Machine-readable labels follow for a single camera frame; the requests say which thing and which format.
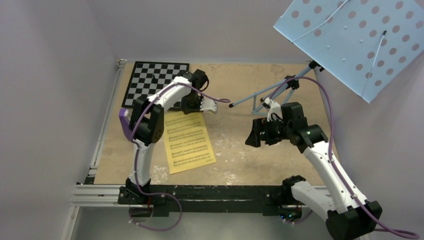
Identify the light blue music stand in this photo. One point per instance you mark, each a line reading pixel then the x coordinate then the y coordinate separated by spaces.
pixel 367 45

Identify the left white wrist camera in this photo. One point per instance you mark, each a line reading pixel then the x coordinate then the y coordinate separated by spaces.
pixel 208 106

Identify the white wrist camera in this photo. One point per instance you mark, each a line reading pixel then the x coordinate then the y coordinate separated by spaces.
pixel 273 110
pixel 208 106

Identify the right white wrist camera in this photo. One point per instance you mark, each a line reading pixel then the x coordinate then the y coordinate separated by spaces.
pixel 273 110

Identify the black white chessboard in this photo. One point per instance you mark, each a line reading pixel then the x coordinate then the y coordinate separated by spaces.
pixel 140 81

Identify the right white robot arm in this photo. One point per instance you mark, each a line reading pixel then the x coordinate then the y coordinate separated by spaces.
pixel 346 211

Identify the aluminium frame rail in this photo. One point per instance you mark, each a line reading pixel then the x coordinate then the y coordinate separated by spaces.
pixel 100 217

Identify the yellow sheet music page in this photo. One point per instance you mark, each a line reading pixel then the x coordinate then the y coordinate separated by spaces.
pixel 187 143

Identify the black chess piece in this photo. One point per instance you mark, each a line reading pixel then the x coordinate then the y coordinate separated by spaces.
pixel 154 78

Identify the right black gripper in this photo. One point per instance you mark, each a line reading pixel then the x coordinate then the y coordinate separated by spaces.
pixel 261 125

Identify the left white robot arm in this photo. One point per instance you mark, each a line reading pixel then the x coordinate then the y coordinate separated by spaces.
pixel 145 126

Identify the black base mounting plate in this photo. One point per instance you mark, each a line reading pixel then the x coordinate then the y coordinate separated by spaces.
pixel 161 200

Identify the purple metronome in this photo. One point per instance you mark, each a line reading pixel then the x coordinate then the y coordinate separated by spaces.
pixel 125 115

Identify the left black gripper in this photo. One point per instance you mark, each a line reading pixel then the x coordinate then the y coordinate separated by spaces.
pixel 187 110

